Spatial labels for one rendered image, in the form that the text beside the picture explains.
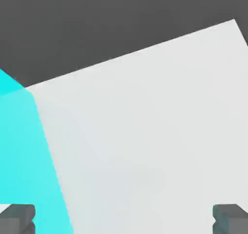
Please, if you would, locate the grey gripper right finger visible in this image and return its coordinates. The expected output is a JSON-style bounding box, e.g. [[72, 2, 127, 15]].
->
[[212, 203, 248, 234]]

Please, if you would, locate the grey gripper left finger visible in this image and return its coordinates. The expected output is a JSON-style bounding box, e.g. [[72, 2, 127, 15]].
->
[[0, 203, 36, 234]]

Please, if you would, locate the large cyan box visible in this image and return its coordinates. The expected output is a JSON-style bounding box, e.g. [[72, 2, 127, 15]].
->
[[0, 68, 75, 234]]

